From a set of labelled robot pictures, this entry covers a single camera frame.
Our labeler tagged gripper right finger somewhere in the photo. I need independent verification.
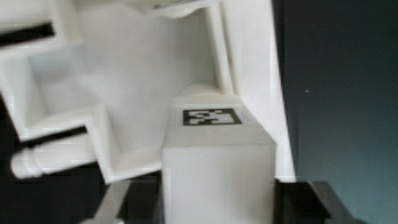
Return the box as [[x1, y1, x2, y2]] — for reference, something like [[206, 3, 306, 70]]
[[274, 181, 368, 224]]

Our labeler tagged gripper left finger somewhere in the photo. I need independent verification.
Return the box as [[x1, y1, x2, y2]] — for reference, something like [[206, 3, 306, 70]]
[[82, 176, 164, 224]]

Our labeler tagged white chair leg block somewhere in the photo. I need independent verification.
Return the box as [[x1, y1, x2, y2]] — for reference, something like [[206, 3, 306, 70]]
[[162, 84, 276, 224]]

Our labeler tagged white chair seat part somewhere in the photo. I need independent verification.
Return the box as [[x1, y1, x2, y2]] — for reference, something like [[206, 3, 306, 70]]
[[0, 0, 295, 182]]

